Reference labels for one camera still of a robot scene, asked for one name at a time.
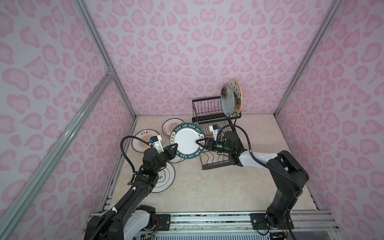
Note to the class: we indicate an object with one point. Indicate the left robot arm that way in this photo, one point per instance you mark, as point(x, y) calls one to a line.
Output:
point(127, 218)

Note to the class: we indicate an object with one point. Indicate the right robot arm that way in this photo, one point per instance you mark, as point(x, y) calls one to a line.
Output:
point(288, 175)

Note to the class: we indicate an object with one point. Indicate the small orange sunburst plate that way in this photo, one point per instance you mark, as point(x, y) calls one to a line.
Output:
point(169, 125)

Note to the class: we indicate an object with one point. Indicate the black wire dish rack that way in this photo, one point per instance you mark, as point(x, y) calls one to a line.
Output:
point(207, 112)

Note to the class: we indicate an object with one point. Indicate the large orange sunburst plate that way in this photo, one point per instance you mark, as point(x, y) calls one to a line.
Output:
point(145, 136)

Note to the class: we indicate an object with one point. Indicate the cream plum blossom plate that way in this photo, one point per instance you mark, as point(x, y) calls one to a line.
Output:
point(176, 160)

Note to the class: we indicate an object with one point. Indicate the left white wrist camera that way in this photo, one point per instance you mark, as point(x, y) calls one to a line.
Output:
point(156, 142)

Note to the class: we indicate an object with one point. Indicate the white plate black cloud outline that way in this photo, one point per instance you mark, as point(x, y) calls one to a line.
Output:
point(166, 179)

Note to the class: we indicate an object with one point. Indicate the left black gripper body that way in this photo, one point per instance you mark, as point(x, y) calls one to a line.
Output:
point(167, 155)

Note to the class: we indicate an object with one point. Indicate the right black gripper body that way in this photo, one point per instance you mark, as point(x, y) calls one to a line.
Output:
point(218, 146)

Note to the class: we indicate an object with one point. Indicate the mint green flower plate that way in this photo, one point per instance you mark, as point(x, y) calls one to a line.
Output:
point(227, 100)

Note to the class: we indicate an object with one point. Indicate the aluminium frame diagonal strut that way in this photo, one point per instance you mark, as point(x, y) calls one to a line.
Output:
point(21, 204)

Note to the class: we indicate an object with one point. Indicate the white plate dark green rim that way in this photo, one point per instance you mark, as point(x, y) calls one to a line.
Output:
point(185, 135)

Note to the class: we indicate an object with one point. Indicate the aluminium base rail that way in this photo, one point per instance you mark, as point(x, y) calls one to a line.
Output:
point(302, 225)

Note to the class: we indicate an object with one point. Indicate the white star cat plate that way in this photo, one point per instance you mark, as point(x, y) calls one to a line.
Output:
point(238, 96)

